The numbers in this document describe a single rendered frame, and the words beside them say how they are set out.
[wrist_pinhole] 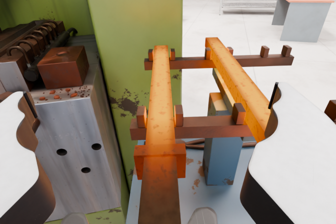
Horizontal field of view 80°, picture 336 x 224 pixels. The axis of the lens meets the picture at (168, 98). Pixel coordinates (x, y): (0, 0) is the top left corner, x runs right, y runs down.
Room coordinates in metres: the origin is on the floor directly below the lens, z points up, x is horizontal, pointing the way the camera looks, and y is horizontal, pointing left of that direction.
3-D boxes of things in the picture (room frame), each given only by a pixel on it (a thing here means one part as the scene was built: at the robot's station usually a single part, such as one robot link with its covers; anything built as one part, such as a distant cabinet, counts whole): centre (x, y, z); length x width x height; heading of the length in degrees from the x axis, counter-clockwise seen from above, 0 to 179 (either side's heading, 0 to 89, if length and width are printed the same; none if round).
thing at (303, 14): (4.06, -2.50, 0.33); 1.26 x 0.63 x 0.65; 163
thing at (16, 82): (0.61, 0.46, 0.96); 0.42 x 0.20 x 0.09; 10
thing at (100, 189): (0.62, 0.41, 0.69); 0.56 x 0.38 x 0.45; 10
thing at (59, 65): (0.49, 0.26, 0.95); 0.12 x 0.09 x 0.07; 10
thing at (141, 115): (0.30, 0.01, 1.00); 0.23 x 0.06 x 0.02; 0
